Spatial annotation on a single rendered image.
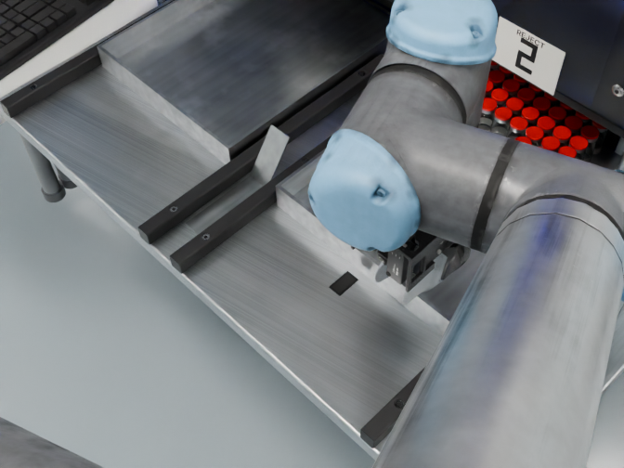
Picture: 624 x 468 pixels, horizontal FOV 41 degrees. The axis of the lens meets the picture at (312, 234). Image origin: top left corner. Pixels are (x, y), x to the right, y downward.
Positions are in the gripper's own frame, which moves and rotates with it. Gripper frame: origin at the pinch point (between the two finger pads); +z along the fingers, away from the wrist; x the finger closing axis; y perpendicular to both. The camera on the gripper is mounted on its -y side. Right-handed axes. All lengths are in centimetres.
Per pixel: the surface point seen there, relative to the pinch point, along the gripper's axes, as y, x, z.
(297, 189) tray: -1.0, -19.6, 3.3
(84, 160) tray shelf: 13.5, -41.9, 3.9
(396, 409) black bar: 12.0, 7.4, 1.9
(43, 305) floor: 14, -92, 92
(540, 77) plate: -23.9, -4.7, -8.5
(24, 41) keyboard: 4, -72, 9
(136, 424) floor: 17, -53, 92
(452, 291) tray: -3.0, 2.1, 3.7
